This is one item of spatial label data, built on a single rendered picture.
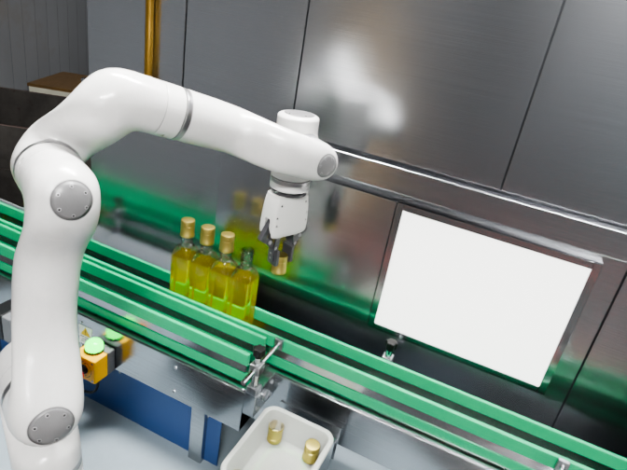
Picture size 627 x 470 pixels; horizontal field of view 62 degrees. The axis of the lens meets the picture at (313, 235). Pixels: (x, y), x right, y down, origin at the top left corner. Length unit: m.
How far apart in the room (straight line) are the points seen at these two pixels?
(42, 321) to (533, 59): 0.99
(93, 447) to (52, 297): 0.69
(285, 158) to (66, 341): 0.48
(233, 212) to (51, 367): 0.63
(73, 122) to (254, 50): 0.55
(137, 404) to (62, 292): 0.67
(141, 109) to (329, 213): 0.56
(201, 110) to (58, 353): 0.46
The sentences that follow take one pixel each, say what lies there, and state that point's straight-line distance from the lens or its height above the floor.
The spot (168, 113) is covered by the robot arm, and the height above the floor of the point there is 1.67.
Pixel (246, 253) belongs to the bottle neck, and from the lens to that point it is 1.23.
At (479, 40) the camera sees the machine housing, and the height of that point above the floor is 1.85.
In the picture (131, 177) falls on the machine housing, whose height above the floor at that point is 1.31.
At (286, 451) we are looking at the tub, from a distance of 1.28.
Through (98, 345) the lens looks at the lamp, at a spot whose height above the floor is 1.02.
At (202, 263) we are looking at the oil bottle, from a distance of 1.30.
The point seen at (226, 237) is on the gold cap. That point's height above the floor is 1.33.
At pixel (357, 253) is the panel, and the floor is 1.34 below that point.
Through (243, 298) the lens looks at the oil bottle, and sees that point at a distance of 1.27.
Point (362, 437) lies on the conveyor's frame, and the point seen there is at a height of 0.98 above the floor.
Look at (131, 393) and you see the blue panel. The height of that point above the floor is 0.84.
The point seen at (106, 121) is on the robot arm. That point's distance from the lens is 0.86.
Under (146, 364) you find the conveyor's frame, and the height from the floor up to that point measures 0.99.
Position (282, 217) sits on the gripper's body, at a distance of 1.09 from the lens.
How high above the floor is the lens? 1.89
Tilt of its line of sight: 25 degrees down
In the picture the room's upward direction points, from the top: 10 degrees clockwise
